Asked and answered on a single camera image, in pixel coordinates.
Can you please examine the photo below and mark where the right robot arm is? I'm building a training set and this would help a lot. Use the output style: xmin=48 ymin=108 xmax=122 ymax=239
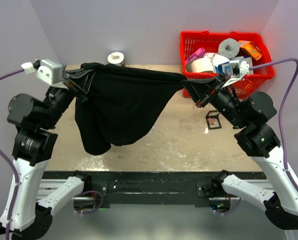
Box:
xmin=192 ymin=73 xmax=298 ymax=230

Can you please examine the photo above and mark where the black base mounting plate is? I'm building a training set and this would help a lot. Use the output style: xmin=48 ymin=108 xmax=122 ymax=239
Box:
xmin=41 ymin=170 xmax=267 ymax=209

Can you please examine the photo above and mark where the pink package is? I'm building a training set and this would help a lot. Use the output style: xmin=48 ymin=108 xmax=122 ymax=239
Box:
xmin=184 ymin=47 xmax=206 ymax=65

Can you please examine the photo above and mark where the pink gold brooch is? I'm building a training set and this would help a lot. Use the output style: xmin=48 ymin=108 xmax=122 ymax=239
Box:
xmin=207 ymin=118 xmax=216 ymax=125

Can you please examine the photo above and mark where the black brooch display box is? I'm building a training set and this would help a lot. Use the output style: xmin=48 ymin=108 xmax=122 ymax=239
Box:
xmin=205 ymin=110 xmax=222 ymax=130

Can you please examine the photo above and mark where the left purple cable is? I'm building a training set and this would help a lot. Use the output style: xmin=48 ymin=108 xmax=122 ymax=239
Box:
xmin=0 ymin=68 xmax=25 ymax=238

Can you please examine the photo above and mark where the purple cable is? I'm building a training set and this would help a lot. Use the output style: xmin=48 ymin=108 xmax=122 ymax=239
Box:
xmin=0 ymin=68 xmax=25 ymax=238
xmin=248 ymin=57 xmax=298 ymax=206

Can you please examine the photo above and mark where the blue white box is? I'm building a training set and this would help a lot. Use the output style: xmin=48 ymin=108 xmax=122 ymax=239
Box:
xmin=212 ymin=56 xmax=254 ymax=75

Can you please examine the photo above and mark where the red plastic basket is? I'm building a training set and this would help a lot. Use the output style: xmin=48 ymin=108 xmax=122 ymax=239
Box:
xmin=180 ymin=30 xmax=275 ymax=100

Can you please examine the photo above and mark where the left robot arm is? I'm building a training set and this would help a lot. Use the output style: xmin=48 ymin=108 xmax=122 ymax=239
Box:
xmin=0 ymin=71 xmax=93 ymax=240

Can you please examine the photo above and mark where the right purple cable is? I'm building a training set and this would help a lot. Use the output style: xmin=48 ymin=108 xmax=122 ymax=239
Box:
xmin=248 ymin=57 xmax=298 ymax=206

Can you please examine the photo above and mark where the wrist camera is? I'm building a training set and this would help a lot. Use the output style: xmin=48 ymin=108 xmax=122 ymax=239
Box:
xmin=20 ymin=59 xmax=64 ymax=87
xmin=229 ymin=56 xmax=253 ymax=79

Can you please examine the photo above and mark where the black wrapped paper roll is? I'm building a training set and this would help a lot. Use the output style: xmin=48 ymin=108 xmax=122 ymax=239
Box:
xmin=107 ymin=52 xmax=126 ymax=67

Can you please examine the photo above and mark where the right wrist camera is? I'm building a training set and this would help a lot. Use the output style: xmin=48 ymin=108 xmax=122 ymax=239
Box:
xmin=229 ymin=56 xmax=253 ymax=79

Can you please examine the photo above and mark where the black floral t-shirt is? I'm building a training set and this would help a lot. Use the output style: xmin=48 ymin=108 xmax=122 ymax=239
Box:
xmin=74 ymin=62 xmax=216 ymax=156

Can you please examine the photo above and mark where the orange carton box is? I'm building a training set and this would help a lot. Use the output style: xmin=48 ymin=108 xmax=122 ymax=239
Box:
xmin=238 ymin=40 xmax=263 ymax=61

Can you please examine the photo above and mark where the white paper roll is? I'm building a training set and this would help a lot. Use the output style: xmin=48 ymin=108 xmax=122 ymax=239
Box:
xmin=203 ymin=52 xmax=230 ymax=72

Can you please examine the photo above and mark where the grey toilet paper roll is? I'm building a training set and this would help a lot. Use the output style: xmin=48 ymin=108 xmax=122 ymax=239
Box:
xmin=217 ymin=38 xmax=240 ymax=59

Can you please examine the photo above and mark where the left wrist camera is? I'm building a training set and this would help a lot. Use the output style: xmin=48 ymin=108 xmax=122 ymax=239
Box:
xmin=20 ymin=59 xmax=64 ymax=87

